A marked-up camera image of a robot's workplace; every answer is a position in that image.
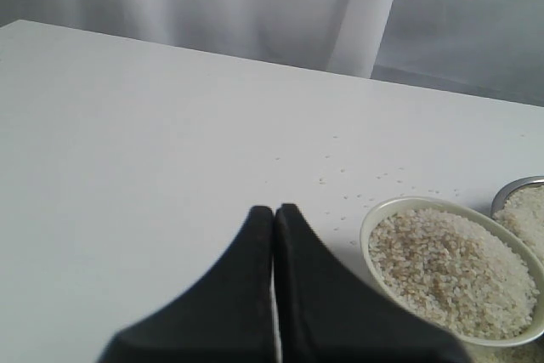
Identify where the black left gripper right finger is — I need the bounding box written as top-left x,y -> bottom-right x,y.
274,204 -> 471,362

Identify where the rice in steel pan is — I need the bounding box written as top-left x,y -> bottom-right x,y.
494,185 -> 543,263

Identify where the white backdrop curtain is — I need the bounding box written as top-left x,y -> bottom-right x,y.
1,0 -> 543,105

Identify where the white ceramic bowl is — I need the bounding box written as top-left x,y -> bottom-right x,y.
360,196 -> 543,348

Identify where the rice in white bowl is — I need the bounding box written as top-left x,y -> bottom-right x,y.
368,208 -> 539,340

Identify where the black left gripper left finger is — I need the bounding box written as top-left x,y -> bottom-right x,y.
99,206 -> 276,362

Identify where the spilled rice on table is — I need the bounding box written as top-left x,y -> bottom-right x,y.
274,133 -> 544,363

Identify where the stainless steel round pan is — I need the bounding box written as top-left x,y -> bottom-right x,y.
490,176 -> 544,217

